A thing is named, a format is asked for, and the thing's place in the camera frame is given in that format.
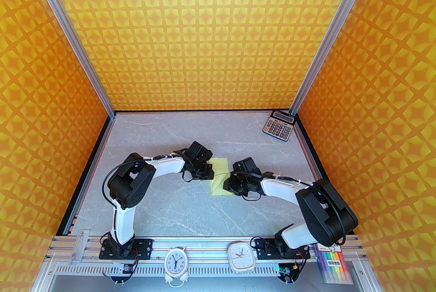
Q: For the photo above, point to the pack of coloured highlighters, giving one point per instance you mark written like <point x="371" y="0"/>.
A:
<point x="333" y="263"/>

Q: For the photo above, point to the gold and black calculator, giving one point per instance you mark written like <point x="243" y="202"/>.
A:
<point x="277" y="127"/>

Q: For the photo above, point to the clear plastic pen case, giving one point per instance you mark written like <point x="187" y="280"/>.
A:
<point x="79" y="246"/>

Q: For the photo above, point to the aluminium frame post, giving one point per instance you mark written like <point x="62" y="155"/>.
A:
<point x="76" y="45"/>
<point x="327" y="45"/>

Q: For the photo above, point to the aluminium mounting rail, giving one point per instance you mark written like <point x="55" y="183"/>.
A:
<point x="204" y="251"/>

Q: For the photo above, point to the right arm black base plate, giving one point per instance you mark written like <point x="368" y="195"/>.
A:
<point x="264" y="251"/>

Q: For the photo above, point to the round white alarm clock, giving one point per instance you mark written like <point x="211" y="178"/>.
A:
<point x="175" y="261"/>

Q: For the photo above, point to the square white alarm clock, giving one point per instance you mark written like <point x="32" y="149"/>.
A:
<point x="240" y="256"/>

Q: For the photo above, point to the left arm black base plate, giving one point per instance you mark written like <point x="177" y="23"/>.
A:
<point x="144" y="247"/>

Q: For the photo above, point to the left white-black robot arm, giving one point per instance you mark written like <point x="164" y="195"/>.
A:
<point x="124" y="226"/>

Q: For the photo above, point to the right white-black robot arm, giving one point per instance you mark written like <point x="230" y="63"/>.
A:
<point x="279" y="190"/>

